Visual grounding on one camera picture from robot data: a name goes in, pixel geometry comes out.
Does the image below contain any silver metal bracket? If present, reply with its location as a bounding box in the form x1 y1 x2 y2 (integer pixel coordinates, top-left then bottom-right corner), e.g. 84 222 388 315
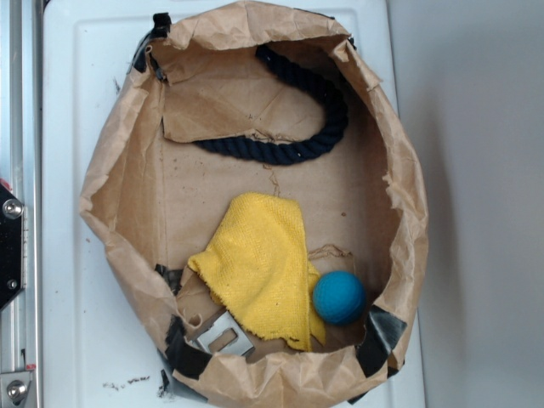
190 311 254 356

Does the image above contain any yellow microfiber cloth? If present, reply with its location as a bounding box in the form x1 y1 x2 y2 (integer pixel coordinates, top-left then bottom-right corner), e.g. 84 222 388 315
188 192 326 352

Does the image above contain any aluminium frame rail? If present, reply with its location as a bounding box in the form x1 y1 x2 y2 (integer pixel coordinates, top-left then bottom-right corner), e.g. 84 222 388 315
1 1 44 407

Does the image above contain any dark blue rope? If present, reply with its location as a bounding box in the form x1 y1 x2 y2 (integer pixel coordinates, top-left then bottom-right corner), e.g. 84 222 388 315
193 44 349 166

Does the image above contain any brown paper bag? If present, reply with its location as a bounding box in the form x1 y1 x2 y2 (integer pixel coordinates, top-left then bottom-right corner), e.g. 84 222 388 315
80 1 428 407

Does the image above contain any blue foam ball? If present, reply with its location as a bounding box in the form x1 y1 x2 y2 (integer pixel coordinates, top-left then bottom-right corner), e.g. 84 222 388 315
312 270 366 326

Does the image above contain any white plastic tray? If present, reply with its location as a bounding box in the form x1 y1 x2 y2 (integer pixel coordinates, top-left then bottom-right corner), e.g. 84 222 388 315
40 1 426 407

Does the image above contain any black mounting plate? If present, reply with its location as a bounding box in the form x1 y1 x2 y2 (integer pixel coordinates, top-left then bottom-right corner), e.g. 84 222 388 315
0 178 25 311

